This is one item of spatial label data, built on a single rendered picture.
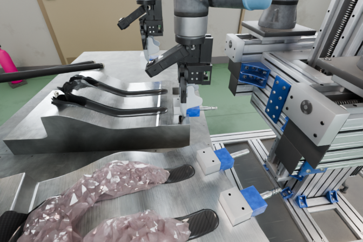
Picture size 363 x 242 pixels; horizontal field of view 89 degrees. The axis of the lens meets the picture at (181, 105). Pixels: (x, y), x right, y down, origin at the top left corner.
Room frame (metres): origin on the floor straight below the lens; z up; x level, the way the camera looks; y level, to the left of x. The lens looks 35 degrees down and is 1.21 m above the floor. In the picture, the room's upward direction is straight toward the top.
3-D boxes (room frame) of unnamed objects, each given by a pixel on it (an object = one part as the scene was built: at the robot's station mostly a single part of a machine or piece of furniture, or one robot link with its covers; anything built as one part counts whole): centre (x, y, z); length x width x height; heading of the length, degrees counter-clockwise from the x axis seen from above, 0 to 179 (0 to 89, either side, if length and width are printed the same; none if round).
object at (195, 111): (0.45, -0.04, 0.89); 0.13 x 0.05 x 0.05; 93
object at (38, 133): (0.49, 0.23, 0.87); 0.50 x 0.26 x 0.14; 93
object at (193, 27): (0.45, -0.02, 1.12); 0.08 x 0.08 x 0.05
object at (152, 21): (0.73, 0.11, 1.09); 0.09 x 0.08 x 0.12; 93
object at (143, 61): (0.73, 0.10, 0.93); 0.13 x 0.05 x 0.05; 93
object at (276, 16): (0.87, -0.42, 1.09); 0.15 x 0.15 x 0.10
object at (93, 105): (0.48, 0.22, 0.92); 0.35 x 0.16 x 0.09; 93
